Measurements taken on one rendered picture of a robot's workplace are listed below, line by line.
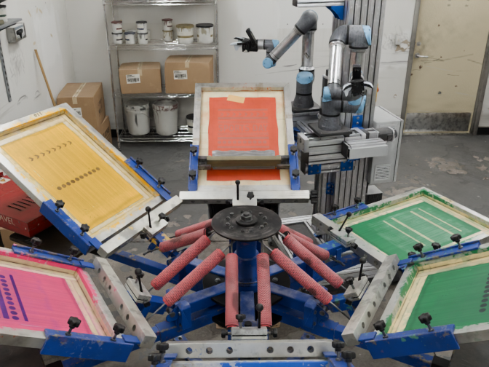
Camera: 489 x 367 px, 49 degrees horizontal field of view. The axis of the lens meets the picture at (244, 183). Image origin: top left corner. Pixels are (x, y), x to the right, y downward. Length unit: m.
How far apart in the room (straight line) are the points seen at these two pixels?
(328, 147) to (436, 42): 3.81
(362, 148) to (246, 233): 1.48
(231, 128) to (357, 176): 1.16
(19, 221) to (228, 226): 1.15
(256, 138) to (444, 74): 4.41
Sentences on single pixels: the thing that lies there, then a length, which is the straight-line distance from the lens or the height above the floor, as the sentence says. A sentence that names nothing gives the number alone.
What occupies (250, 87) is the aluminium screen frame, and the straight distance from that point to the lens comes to 3.36.
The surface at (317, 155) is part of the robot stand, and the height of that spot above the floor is 1.10.
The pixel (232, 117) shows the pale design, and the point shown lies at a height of 1.40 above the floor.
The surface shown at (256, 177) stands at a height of 1.17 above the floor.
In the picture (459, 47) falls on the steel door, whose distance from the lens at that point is 7.21.
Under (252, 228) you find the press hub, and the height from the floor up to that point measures 1.31.
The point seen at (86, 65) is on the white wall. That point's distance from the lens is 6.90.
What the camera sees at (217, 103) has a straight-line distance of 3.32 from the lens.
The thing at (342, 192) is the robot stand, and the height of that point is 0.70.
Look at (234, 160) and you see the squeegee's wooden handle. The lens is 2.93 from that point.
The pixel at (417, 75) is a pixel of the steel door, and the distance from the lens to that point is 7.12.
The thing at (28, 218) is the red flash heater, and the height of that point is 1.10.
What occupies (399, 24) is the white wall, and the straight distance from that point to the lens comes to 6.85.
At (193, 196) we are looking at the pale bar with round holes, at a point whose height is 1.15.
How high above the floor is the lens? 2.43
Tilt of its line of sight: 26 degrees down
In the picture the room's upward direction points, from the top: straight up
